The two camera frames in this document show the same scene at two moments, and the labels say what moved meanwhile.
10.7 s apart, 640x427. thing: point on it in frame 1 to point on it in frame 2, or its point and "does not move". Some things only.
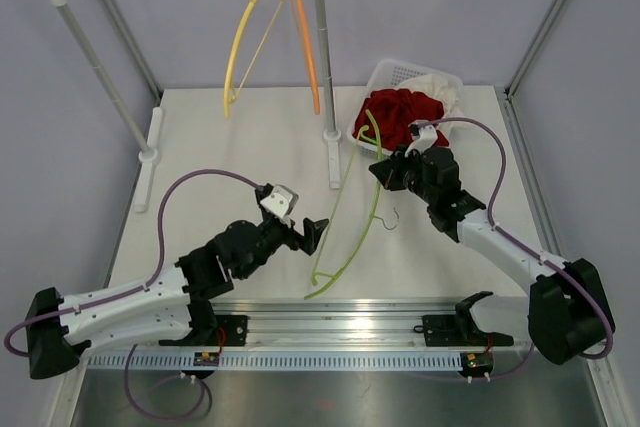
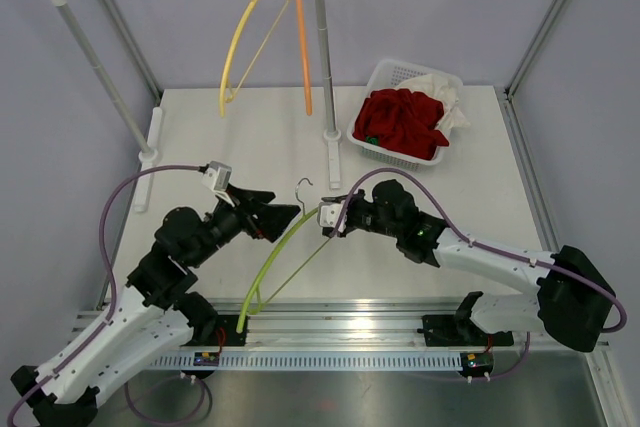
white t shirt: [439, 88] does not move
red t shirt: [385, 115] does not move
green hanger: [333, 278] to [267, 264]
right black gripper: [388, 172] to [356, 197]
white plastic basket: [387, 76] does not move
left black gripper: [307, 241] to [272, 218]
